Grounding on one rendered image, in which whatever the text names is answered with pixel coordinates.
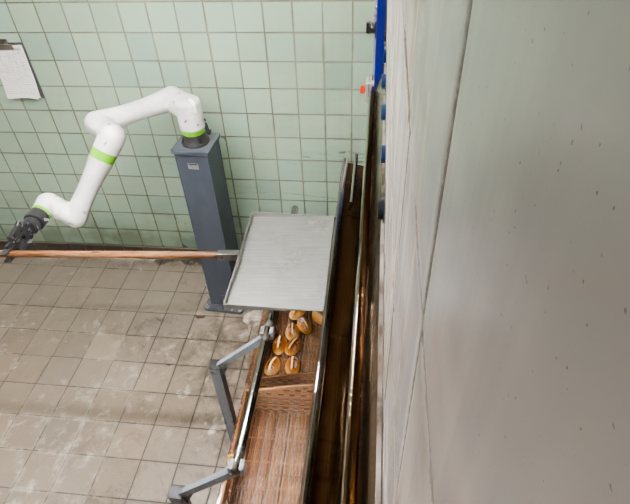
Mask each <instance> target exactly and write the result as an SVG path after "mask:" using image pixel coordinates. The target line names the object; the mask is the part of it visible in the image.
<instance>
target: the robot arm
mask: <svg viewBox="0 0 630 504"><path fill-rule="evenodd" d="M166 113H172V114H173V115H175V116H177V118H178V123H179V127H180V130H181V132H182V140H181V144H182V146H183V147H185V148H188V149H197V148H201V147H204V146H206V145H207V144H208V143H209V142H210V138H209V136H208V135H210V134H211V133H212V130H211V129H209V128H208V125H207V123H206V122H205V121H206V119H205V118H204V116H203V111H202V106H201V101H200V99H199V97H197V96H196V95H193V94H190V93H186V92H184V91H183V90H181V89H179V88H177V87H175V86H168V87H166V88H164V89H162V90H160V91H158V92H156V93H153V94H151V95H149V96H146V97H144V98H141V99H139V100H136V101H133V102H130V103H126V104H123V105H119V106H116V107H111V108H107V109H102V110H96V111H92V112H90V113H88V114H87V115H86V117H85V120H84V126H85V128H86V130H87V131H88V133H90V134H91V135H93V136H94V137H96V138H95V141H94V143H93V146H92V149H91V151H90V153H89V155H88V159H87V162H86V165H85V168H84V171H83V174H82V177H81V179H80V182H79V184H78V186H77V188H76V190H75V193H74V194H73V196H72V199H71V201H70V202H68V201H66V200H64V199H62V198H60V197H58V196H57V195H55V194H53V193H43V194H41V195H39V196H38V197H37V199H36V201H35V203H34V205H33V206H32V208H31V209H30V210H29V211H28V212H27V214H26V215H25V216H24V221H23V222H22V221H16V223H15V226H14V227H13V229H12V230H11V232H10V233H9V235H8V236H7V239H8V241H6V243H7V244H6V245H5V248H4V249H3V251H2V252H1V253H0V256H7V255H8V254H9V252H10V251H11V250H12V249H13V247H14V246H15V244H14V243H15V242H16V241H17V240H19V239H20V242H19V243H18V245H17V247H16V248H15V250H28V249H29V248H30V247H31V246H32V245H34V242H32V238H33V236H34V235H35V234H36V233H37V232H38V231H39V230H42V229H43V228H44V227H45V225H46V224H47V223H48V221H49V220H50V219H51V218H53V219H56V220H58V221H60V222H62V223H64V224H66V225H68V226H70V227H73V228H79V227H82V226H83V225H84V224H85V223H86V222H87V219H88V216H89V213H90V210H91V207H92V205H93V202H94V200H95V198H96V195H97V193H98V191H99V189H100V187H101V185H102V183H103V182H104V180H105V178H106V177H107V175H108V173H109V172H110V170H111V169H112V167H113V166H114V163H115V161H116V159H117V157H118V155H119V153H120V151H121V149H122V147H123V145H124V143H125V141H126V133H125V131H124V129H123V127H125V126H127V125H130V124H132V123H135V122H138V121H141V120H144V119H147V118H150V117H154V116H158V115H162V114H166ZM28 240H29V241H28ZM26 242H27V243H26Z"/></svg>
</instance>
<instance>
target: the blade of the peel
mask: <svg viewBox="0 0 630 504"><path fill-rule="evenodd" d="M333 224H334V216H322V215H303V214H285V213H267V212H252V214H251V217H250V220H249V223H248V226H247V230H246V233H245V236H244V239H243V242H242V245H241V249H240V252H239V255H238V258H237V261H236V265H235V268H234V271H233V274H232V277H231V280H230V284H229V287H228V290H227V293H226V296H225V299H224V303H223V306H224V309H232V310H283V311H323V310H324V301H325V292H326V284H327V275H328V267H329V258H330V250H331V241H332V232H333Z"/></svg>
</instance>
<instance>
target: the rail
mask: <svg viewBox="0 0 630 504"><path fill-rule="evenodd" d="M348 160H349V159H348V158H344V159H343V166H342V174H341V182H340V190H339V197H338V205H337V213H336V221H335V229H334V237H333V245H332V253H331V261H330V269H329V277H328V285H327V293H326V301H325V309H324V317H323V325H322V333H321V341H320V349H319V357H318V365H317V373H316V381H315V389H314V396H313V404H312V412H311V420H310V428H309V436H308V444H307V452H306V460H305V468H304V476H303V484H302V492H301V500H300V504H310V501H311V492H312V483H313V474H314V465H315V456H316V447H317V438H318V429H319V420H320V411H321V402H322V393H323V384H324V375H325V366H326V357H327V348H328V339H329V330H330V321H331V312H332V303H333V294H334V285H335V276H336V267H337V258H338V249H339V240H340V231H341V223H342V214H343V205H344V196H345V187H346V178H347V169H348Z"/></svg>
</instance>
